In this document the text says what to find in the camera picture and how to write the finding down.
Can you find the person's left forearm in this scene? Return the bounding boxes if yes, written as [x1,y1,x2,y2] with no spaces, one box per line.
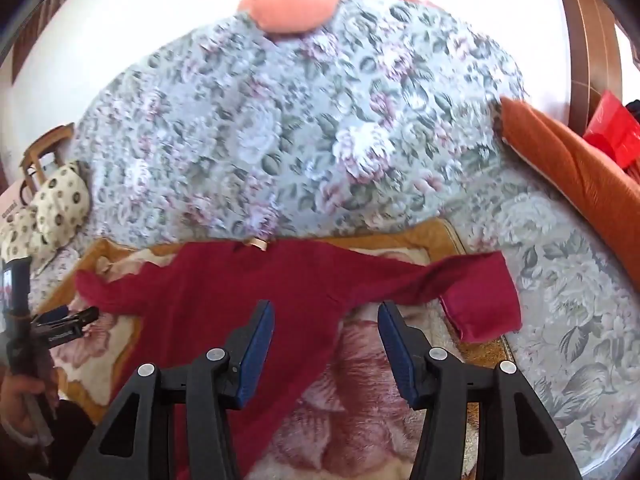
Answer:
[0,400,96,480]

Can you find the dark red knit garment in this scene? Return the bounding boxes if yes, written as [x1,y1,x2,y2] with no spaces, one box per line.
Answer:
[75,237,522,480]

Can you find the wooden lattice window frame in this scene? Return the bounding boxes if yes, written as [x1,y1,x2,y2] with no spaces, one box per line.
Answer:
[10,0,66,77]

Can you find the grey floral bed sheet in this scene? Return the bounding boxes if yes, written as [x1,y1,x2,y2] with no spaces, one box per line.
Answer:
[445,165,640,480]

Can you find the cream spotted pillow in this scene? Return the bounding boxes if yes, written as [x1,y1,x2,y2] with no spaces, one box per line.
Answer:
[31,160,92,263]
[0,205,40,263]

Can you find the cardboard box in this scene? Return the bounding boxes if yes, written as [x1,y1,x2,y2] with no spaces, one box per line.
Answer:
[0,180,36,226]

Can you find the plush flower print blanket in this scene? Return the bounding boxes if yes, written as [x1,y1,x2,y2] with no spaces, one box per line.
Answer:
[47,217,526,480]

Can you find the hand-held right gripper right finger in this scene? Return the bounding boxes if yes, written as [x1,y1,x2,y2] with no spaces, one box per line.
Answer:
[377,300,583,480]

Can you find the wooden door frame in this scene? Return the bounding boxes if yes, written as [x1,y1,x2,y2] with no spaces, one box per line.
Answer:
[552,0,626,136]

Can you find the red plastic bag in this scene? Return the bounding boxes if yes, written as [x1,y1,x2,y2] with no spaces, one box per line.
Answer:
[582,90,640,171]

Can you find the person's left hand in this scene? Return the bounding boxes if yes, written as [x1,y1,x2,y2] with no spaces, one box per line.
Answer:
[0,372,60,443]

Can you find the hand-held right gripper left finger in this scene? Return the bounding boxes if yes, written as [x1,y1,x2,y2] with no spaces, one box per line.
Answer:
[75,300,276,480]

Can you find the grey floral quilt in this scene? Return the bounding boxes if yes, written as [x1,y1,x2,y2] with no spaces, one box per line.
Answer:
[70,0,531,242]

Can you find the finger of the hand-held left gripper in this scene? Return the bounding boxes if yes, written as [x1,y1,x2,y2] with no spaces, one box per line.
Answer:
[31,305,83,326]
[59,308,99,332]

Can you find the orange folded blanket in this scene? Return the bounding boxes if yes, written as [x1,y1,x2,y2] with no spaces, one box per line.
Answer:
[500,96,640,266]

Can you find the wooden chair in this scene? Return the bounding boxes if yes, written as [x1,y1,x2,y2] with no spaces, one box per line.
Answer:
[20,122,76,196]

